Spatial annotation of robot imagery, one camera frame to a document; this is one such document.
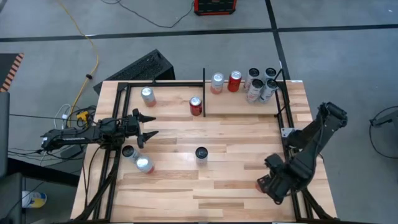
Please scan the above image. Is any white magenta Spindrift can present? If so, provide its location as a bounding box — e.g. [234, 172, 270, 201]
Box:
[135, 156, 155, 174]

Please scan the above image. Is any black mat orange striped edge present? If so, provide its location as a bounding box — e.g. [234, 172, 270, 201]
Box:
[0, 52, 25, 93]

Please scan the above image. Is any red black equipment case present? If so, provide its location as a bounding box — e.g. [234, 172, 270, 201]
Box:
[193, 0, 238, 16]

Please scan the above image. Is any white Celsius energy drink can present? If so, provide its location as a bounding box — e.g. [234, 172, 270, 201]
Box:
[195, 146, 209, 166]
[244, 67, 261, 86]
[121, 144, 141, 163]
[246, 78, 264, 105]
[262, 67, 277, 82]
[258, 78, 279, 105]

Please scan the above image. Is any thin black cable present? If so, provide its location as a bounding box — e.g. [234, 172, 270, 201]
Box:
[8, 113, 81, 122]

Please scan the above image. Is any black floor cable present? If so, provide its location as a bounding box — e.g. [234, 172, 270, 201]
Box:
[101, 0, 195, 29]

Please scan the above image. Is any grey stand leg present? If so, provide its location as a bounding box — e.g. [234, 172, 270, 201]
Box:
[371, 110, 398, 127]

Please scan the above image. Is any white salmon Spindrift can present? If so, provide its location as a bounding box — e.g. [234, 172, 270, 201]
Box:
[210, 72, 225, 95]
[141, 86, 157, 108]

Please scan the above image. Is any thin black shelf side frame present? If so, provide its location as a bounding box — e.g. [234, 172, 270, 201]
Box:
[201, 67, 206, 118]
[273, 67, 285, 118]

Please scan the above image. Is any black aluminium rail frame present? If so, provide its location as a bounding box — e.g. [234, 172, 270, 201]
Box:
[71, 81, 206, 222]
[273, 79, 336, 222]

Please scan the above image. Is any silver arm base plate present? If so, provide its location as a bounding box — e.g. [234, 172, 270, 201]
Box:
[280, 126, 295, 139]

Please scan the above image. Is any grey cabinet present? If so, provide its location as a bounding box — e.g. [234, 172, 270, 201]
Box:
[0, 91, 11, 178]

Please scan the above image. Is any blue yellow white container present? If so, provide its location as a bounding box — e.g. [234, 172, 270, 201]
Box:
[21, 190, 48, 208]

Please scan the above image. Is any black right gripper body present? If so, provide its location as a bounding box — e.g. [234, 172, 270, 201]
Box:
[275, 163, 307, 200]

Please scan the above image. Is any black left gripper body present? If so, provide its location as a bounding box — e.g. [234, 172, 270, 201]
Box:
[119, 114, 141, 139]

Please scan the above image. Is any yellow extension cable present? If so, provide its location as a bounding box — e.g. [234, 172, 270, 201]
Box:
[55, 0, 100, 128]

